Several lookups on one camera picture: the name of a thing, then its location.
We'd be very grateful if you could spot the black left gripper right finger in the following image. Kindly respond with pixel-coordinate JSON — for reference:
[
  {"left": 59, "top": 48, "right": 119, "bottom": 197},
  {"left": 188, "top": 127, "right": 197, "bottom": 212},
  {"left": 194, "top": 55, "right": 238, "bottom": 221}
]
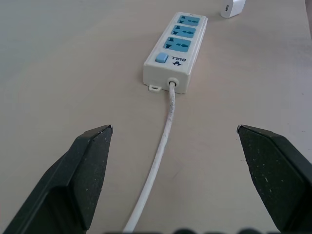
[{"left": 236, "top": 124, "right": 312, "bottom": 234}]

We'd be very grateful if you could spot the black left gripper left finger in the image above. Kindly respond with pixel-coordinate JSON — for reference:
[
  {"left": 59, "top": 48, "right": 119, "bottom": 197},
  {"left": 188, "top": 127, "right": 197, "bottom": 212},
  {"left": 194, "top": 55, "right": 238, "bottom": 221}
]
[{"left": 1, "top": 124, "right": 114, "bottom": 234}]

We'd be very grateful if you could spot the white power cable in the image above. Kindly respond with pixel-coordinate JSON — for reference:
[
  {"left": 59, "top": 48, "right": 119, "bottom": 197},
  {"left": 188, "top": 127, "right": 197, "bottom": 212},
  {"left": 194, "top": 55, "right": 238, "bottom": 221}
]
[{"left": 122, "top": 81, "right": 176, "bottom": 233}]

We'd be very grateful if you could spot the white USB charger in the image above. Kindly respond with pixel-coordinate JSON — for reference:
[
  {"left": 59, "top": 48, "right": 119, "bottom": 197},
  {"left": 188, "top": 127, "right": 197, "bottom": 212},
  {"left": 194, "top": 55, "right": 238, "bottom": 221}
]
[{"left": 220, "top": 0, "right": 246, "bottom": 19}]

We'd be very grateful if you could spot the white power strip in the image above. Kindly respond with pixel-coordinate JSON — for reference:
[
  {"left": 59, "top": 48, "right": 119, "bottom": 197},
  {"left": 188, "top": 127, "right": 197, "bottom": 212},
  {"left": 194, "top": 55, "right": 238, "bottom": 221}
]
[{"left": 142, "top": 11, "right": 209, "bottom": 95}]

